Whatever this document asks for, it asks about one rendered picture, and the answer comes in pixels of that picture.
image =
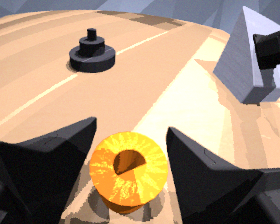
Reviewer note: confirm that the orange knob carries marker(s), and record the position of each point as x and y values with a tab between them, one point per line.
128	170

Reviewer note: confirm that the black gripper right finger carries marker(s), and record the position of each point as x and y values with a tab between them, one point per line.
209	189

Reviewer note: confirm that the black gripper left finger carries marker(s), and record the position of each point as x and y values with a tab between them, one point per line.
40	172

